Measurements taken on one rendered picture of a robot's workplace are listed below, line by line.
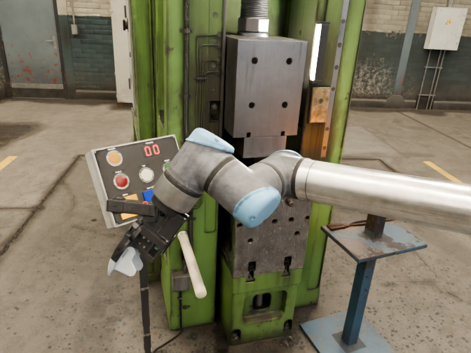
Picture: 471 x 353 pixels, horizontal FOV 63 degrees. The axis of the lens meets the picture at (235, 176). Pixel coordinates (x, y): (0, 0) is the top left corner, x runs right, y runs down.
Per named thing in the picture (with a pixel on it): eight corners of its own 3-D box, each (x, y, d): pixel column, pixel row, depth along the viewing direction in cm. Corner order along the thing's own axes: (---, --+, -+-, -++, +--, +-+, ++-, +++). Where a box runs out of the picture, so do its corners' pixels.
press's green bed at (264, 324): (292, 335, 215) (302, 267, 196) (228, 349, 204) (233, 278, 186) (258, 275, 263) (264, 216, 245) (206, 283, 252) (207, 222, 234)
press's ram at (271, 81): (314, 134, 173) (326, 41, 158) (233, 138, 163) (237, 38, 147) (278, 112, 210) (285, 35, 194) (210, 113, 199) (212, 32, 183)
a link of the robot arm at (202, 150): (228, 148, 70) (190, 118, 73) (189, 200, 72) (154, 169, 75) (244, 153, 79) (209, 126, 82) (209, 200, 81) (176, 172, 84)
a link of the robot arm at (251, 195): (294, 184, 75) (247, 147, 78) (265, 205, 66) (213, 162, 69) (273, 216, 80) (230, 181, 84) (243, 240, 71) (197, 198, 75)
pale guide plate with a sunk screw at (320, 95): (326, 122, 187) (331, 87, 180) (309, 122, 184) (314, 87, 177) (324, 121, 189) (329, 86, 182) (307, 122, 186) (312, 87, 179)
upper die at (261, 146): (284, 155, 173) (287, 136, 170) (242, 158, 168) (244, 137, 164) (254, 129, 210) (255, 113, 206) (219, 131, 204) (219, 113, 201)
